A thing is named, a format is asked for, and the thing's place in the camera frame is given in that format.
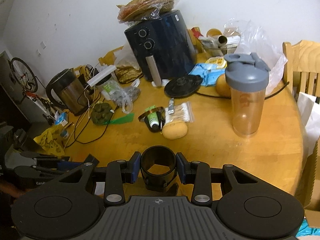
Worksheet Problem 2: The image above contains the black hexagonal cylinder part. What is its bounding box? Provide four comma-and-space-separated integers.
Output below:
140, 146, 177, 192

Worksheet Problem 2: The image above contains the yellow cat-shaped case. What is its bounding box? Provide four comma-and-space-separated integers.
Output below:
162, 120, 188, 140

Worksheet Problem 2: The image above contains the green cream tube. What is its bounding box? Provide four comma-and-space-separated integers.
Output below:
147, 113, 159, 129

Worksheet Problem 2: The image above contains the marble pattern nail clipper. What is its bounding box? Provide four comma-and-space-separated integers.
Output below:
168, 98, 174, 114

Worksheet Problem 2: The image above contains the glass bowl with clutter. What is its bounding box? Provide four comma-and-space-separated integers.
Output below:
188, 18, 248, 57

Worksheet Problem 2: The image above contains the yellow plastic bag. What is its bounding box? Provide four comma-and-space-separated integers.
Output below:
34, 125, 65, 157

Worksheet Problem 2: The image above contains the small teal jar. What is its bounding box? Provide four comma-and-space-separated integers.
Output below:
60, 129, 69, 139

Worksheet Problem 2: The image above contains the green net bag of nuts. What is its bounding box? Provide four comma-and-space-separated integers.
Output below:
89, 102, 135, 126

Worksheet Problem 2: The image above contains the blue tissue box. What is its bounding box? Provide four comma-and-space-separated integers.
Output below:
55, 111, 68, 127

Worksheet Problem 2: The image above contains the bag of cotton swabs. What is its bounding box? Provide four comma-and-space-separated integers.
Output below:
165, 101, 195, 123

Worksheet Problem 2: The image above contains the black round cap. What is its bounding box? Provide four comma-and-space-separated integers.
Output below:
144, 112, 165, 133

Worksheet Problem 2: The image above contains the clear plastic bag of seeds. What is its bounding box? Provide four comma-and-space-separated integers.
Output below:
110, 80, 140, 114

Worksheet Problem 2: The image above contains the white tub with green label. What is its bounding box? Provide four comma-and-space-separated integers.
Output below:
98, 75, 121, 101

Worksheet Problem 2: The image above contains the bicycle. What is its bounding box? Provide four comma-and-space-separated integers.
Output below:
10, 57, 39, 98

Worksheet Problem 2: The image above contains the orange fruit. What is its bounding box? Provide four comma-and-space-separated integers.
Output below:
215, 74, 231, 98

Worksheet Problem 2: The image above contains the black kettle base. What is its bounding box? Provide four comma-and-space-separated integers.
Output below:
164, 75, 203, 99

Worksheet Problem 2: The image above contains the stainless steel electric kettle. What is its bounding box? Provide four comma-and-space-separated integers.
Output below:
46, 68, 92, 116

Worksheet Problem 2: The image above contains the white long handheld device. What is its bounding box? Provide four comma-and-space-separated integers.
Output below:
87, 65, 116, 87

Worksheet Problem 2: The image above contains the blue wet wipes pack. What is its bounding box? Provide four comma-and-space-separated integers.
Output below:
189, 63, 225, 87

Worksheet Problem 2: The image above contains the clear shaker bottle grey lid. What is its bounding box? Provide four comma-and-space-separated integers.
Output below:
224, 53, 270, 137

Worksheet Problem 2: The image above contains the yellow wipes pack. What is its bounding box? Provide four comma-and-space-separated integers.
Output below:
205, 56, 227, 69

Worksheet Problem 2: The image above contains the dark blue air fryer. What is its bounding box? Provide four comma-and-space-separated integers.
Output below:
124, 10, 196, 82

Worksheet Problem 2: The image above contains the wooden chair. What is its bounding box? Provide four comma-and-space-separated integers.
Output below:
283, 40, 320, 100

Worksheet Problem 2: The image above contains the bagged flatbread on fryer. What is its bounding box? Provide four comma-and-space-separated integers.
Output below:
117, 0, 179, 24

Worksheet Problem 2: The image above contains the black power cable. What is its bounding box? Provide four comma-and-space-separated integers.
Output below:
62, 64, 118, 147

